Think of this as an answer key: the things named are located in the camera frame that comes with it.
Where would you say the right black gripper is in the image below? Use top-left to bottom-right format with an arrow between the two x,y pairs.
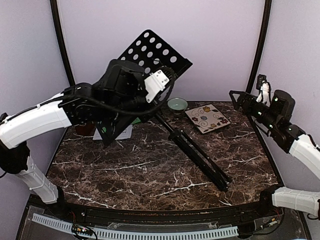
229,90 -> 279,132

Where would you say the white sheet music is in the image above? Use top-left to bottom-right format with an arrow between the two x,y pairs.
92,125 -> 133,140

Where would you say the green sheet music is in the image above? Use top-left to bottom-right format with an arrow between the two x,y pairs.
131,117 -> 141,125

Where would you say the black music stand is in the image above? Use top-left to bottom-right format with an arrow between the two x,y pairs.
117,29 -> 233,193

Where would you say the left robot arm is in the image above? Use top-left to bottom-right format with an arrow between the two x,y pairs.
0,59 -> 177,218

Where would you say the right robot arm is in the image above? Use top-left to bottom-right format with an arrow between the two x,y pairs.
229,89 -> 320,218

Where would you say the brown wooden metronome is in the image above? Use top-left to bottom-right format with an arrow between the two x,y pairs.
74,122 -> 95,137

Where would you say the floral square plate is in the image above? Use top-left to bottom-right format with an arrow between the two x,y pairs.
185,104 -> 231,134

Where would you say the green ceramic bowl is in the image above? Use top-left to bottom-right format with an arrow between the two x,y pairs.
167,97 -> 188,115

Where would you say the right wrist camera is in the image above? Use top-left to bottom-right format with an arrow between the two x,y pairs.
256,74 -> 271,105

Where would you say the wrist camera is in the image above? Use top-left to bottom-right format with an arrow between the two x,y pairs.
144,70 -> 170,103
256,74 -> 271,105

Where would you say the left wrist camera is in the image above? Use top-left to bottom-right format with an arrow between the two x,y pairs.
144,70 -> 170,103

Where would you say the black front rail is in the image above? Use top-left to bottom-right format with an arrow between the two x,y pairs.
65,202 -> 274,225

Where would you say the white slotted cable duct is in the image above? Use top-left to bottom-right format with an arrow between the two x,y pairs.
31,213 -> 239,240

